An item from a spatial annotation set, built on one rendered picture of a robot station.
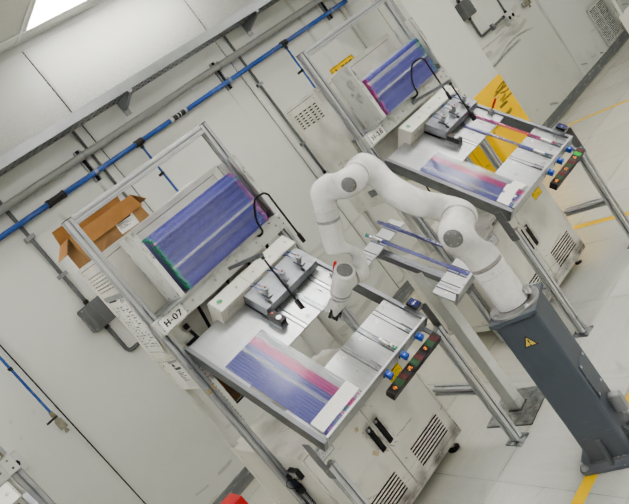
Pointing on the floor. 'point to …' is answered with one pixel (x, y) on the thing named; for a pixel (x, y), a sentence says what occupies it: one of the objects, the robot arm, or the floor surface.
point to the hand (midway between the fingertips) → (336, 314)
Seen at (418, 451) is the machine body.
